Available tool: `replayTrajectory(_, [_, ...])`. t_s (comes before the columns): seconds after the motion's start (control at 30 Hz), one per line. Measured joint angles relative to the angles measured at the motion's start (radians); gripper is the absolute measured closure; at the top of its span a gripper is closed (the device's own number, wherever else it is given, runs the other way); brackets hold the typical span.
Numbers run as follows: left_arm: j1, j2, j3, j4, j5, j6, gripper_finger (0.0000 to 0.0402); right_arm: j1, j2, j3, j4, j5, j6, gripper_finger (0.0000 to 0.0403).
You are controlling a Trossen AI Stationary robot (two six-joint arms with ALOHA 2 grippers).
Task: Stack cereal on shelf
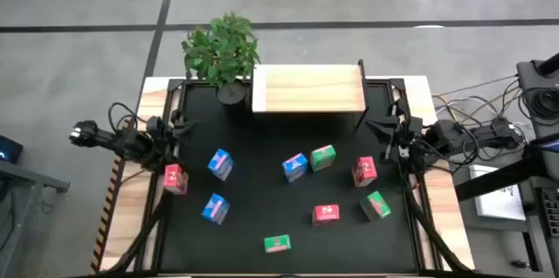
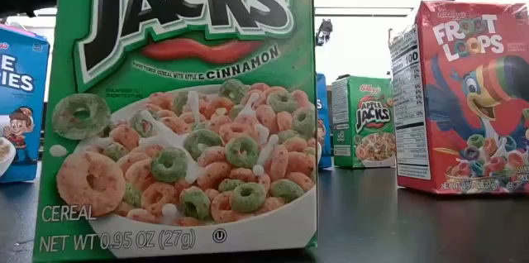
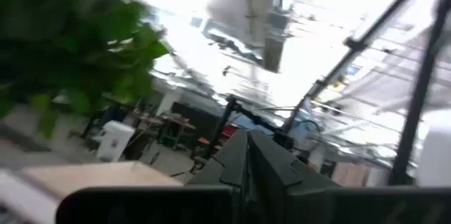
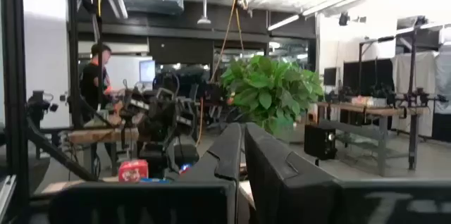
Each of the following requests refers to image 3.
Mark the wooden shelf with black frame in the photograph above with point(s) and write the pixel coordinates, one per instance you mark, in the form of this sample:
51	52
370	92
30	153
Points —
98	176

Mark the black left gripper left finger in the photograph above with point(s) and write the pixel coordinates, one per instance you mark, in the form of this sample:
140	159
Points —
218	203

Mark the wooden workbench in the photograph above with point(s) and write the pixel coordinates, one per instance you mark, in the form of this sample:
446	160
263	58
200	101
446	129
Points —
172	122

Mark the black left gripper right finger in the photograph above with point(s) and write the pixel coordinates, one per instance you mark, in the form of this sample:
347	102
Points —
282	199

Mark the white lidded bin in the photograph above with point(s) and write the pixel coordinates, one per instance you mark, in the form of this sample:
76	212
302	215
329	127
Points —
114	141

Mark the green leafy artificial tree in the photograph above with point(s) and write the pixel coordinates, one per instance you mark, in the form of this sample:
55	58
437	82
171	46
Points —
70	41

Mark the black frame post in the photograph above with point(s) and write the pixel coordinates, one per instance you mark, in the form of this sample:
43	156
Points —
417	100

